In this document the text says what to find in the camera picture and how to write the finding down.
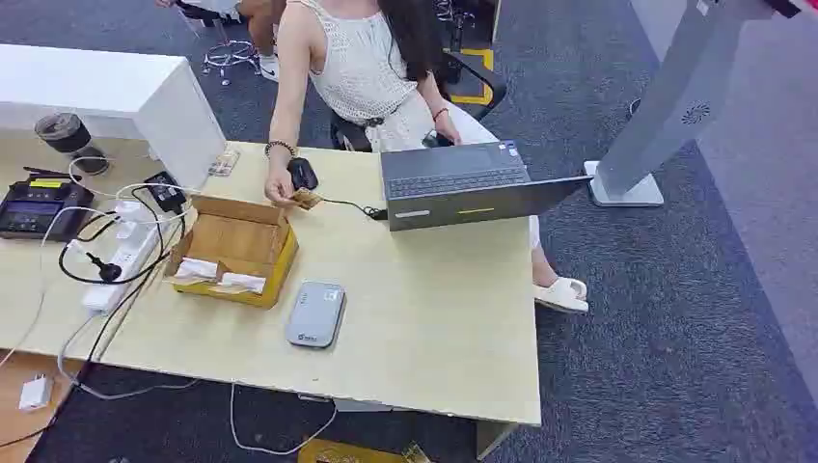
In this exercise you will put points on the person's right hand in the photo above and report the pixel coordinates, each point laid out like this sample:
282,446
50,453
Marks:
278,186

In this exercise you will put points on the person's left hand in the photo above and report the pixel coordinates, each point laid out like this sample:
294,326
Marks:
448,133

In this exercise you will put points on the small brown card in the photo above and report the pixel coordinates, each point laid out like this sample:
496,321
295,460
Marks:
307,199

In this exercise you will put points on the black handheld scanner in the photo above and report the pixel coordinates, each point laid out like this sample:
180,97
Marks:
302,172

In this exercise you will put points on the dark grey laptop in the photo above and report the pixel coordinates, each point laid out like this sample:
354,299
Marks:
460,185

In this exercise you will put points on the clear plastic card sleeve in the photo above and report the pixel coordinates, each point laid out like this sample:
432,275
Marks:
224,162

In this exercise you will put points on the black office chair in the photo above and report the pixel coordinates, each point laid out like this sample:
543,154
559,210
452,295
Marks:
476,80

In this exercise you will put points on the yellow wooden card box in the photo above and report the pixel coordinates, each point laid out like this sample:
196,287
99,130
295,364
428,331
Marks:
239,246

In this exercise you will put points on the white card stack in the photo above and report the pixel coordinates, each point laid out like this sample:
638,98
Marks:
243,282
197,269

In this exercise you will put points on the person at desk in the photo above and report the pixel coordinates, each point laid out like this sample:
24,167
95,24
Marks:
361,70

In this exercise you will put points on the black power adapter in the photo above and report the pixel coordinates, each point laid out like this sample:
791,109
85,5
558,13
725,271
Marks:
165,191

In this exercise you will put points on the grey card reader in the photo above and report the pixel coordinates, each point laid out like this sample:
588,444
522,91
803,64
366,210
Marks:
316,315

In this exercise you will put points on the chrome stool base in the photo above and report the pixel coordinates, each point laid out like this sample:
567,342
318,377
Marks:
230,54

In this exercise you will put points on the person in background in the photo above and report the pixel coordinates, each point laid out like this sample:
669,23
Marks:
259,25

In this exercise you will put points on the white power strip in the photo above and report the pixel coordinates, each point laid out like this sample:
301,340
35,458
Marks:
124,262

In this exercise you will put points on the white cabinet box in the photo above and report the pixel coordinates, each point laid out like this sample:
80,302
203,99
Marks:
115,89

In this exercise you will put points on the white slipper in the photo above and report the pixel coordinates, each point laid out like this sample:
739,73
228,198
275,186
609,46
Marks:
562,295

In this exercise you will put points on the black lidded cup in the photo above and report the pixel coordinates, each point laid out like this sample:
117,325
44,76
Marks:
62,132

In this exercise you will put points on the grey kiosk stand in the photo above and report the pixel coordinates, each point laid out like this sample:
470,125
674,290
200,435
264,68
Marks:
671,102

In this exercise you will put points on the black desk terminal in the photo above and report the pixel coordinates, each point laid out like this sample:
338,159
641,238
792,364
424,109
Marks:
35,211

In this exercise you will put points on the yellow box under desk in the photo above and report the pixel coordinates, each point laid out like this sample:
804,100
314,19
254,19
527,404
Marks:
348,452

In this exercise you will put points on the white wall charger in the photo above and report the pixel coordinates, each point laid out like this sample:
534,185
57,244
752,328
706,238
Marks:
35,392

